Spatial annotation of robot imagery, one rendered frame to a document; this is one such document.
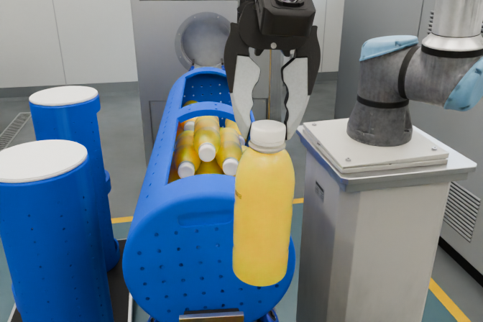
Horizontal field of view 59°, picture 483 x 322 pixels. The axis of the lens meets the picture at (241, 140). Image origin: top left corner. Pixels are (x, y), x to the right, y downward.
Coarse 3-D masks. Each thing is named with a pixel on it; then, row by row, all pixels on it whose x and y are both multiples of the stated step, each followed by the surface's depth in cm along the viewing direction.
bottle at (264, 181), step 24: (240, 168) 47; (264, 168) 45; (288, 168) 46; (240, 192) 47; (264, 192) 45; (288, 192) 47; (240, 216) 48; (264, 216) 47; (288, 216) 48; (240, 240) 49; (264, 240) 48; (288, 240) 50; (240, 264) 50; (264, 264) 49
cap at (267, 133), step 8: (264, 120) 48; (272, 120) 48; (256, 128) 45; (264, 128) 45; (272, 128) 45; (280, 128) 45; (256, 136) 45; (264, 136) 45; (272, 136) 45; (280, 136) 45; (264, 144) 45; (272, 144) 45; (280, 144) 46
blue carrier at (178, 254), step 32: (192, 96) 147; (224, 96) 148; (160, 128) 108; (160, 160) 82; (160, 192) 69; (192, 192) 64; (224, 192) 65; (160, 224) 65; (192, 224) 66; (224, 224) 66; (128, 256) 67; (160, 256) 67; (192, 256) 68; (224, 256) 68; (288, 256) 69; (128, 288) 70; (160, 288) 70; (192, 288) 70; (224, 288) 71; (256, 288) 71; (160, 320) 72
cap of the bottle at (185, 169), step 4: (184, 164) 100; (188, 164) 100; (180, 168) 99; (184, 168) 99; (188, 168) 99; (192, 168) 100; (180, 172) 100; (184, 172) 100; (188, 172) 100; (192, 172) 100; (180, 176) 100; (184, 176) 100; (188, 176) 100
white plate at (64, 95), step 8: (56, 88) 192; (64, 88) 192; (72, 88) 192; (80, 88) 192; (88, 88) 192; (32, 96) 180; (40, 96) 180; (48, 96) 180; (56, 96) 180; (64, 96) 180; (72, 96) 180; (80, 96) 180; (88, 96) 180; (40, 104) 172; (48, 104) 171; (56, 104) 171; (64, 104) 172
